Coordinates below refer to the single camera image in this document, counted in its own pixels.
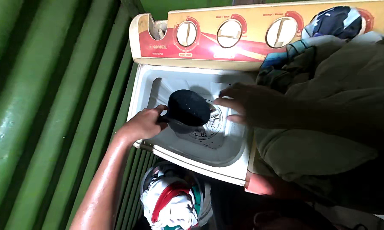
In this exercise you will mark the person's right forearm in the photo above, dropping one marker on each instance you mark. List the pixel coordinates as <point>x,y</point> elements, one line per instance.
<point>335,115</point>

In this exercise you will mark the person's left forearm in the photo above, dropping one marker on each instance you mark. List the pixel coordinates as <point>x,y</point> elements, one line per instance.
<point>104,179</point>

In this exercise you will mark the washing machine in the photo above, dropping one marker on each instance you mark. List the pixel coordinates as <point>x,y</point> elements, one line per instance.
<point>192,156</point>

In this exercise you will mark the round washer pulsator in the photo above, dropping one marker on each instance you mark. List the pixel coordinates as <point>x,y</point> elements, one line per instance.
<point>216,123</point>

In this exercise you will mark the person's right index finger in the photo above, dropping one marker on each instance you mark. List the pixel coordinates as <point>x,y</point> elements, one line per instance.
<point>226,103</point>

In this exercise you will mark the pile of dark clothes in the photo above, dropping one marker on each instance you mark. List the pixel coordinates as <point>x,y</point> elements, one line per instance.
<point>319,150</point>

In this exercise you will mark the person's left thumb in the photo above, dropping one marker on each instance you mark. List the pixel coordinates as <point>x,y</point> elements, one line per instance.
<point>163,126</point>

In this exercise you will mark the person's right thumb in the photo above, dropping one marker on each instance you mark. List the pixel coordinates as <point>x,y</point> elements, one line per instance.
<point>235,119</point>

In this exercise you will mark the round laundry basket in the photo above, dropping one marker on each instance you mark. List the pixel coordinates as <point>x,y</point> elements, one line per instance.
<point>206,204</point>

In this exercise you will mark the person's right hand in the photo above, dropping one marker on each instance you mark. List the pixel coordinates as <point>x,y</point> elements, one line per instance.
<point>259,107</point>

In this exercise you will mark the black plastic dipper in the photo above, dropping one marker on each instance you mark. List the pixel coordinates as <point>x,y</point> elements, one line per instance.
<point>188,108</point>

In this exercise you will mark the person's left hand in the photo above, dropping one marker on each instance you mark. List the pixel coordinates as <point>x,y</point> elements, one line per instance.
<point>141,125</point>

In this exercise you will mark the person's right fingers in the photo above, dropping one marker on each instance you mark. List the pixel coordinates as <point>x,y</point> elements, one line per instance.
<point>232,91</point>

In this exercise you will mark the person's left index finger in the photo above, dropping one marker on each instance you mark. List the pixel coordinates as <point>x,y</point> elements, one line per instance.
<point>161,108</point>

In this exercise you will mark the round white dial knob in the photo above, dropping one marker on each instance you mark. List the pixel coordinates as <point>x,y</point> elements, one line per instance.
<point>186,34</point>
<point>229,33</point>
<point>281,32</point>

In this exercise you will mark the pile of white-red clothes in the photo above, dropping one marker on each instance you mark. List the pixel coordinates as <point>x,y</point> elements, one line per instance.
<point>174,204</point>

